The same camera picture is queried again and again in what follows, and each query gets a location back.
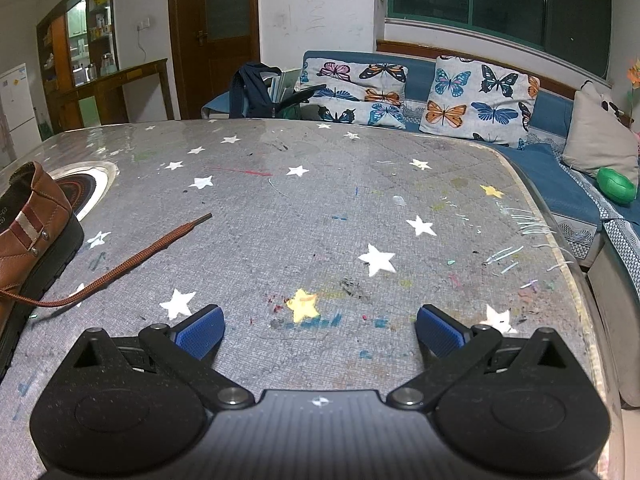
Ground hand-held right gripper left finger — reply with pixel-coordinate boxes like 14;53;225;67
64;304;256;411

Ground panda plush toy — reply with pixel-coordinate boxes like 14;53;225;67
597;94;632;128

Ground dark blue backpack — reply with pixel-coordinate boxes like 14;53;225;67
229;62;283;120

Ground white refrigerator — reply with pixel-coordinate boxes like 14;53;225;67
0;63;43;171

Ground brown leather shoe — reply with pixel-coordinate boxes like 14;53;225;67
0;161;86;386

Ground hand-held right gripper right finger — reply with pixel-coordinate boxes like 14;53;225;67
387;303;576;411

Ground plain grey pillow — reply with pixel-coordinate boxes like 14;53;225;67
561;81;640;188

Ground blue sofa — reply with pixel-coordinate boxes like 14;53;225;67
202;50;640;271

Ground artificial flowers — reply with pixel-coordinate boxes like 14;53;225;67
627;57;640;106

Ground wooden shelf cabinet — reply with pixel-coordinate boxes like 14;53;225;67
36;0;118;136

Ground brown wooden door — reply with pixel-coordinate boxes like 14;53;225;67
167;0;261;121

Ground brown shoelace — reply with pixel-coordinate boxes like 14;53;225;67
0;212;213;309

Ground grey patterned sofa cover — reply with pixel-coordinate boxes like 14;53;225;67
547;160;640;311

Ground stack of books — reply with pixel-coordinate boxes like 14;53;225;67
270;67;302;106

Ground brown wooden side table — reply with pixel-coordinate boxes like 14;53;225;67
55;58;175;131

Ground green round toy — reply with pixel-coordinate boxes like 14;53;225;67
596;166;633;206

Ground green framed window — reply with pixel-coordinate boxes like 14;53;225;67
385;0;613;81

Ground butterfly print pillow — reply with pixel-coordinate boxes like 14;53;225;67
305;87;407;130
299;56;408;106

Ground large butterfly print cushion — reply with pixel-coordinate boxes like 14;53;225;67
419;55;542;150

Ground grey star-print table cover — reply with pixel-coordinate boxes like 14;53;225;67
0;119;626;480

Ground brown wooden sofa backboard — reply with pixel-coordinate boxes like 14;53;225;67
376;39;591;101

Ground black curved plastic object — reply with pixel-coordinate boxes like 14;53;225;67
276;83;327;111

